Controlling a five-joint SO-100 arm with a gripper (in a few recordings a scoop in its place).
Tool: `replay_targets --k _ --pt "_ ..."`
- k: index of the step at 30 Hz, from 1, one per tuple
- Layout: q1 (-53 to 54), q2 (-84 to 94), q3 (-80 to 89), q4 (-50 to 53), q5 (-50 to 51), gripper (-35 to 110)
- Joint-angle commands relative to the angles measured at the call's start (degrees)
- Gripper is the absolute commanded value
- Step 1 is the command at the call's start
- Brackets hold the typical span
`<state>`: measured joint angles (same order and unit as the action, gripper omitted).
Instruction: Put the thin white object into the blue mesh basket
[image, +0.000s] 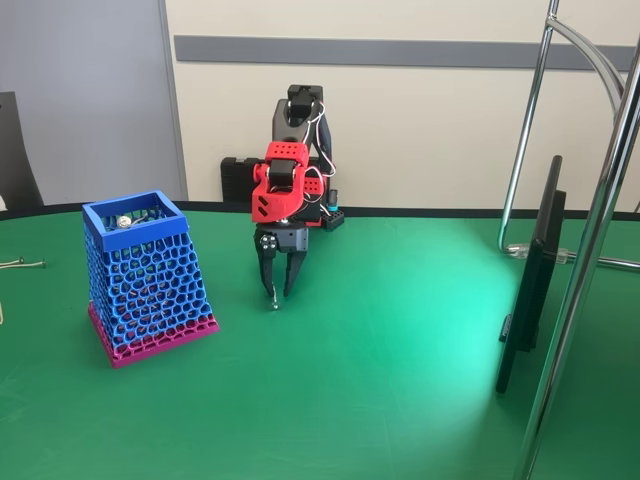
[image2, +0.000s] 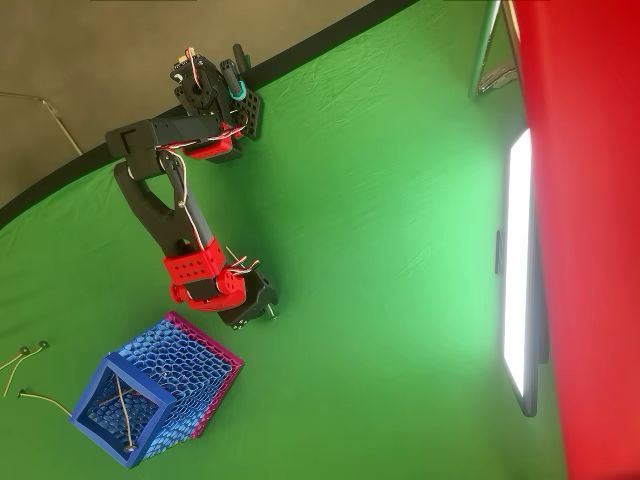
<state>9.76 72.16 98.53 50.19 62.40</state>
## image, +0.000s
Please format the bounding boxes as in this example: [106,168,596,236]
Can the blue and pink mesh basket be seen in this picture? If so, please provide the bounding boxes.
[81,188,221,371]

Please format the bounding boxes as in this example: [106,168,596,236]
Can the black power box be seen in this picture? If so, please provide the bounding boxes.
[220,155,262,204]

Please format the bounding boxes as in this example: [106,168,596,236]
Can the green cloth with black edge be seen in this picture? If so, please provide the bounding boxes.
[0,198,640,480]

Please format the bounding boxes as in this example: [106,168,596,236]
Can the clear plastic clip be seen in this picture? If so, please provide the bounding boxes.
[507,241,576,265]

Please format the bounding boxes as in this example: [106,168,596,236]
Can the flat LED light panel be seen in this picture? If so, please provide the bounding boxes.
[494,154,569,397]

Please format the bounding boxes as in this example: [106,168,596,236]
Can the chrome tubular stand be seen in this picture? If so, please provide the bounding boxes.
[496,0,640,480]

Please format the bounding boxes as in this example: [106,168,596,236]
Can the black table clamp teal ring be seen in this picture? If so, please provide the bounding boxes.
[320,188,347,233]

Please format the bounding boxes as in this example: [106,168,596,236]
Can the grey wall rail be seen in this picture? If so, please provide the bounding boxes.
[173,34,640,72]

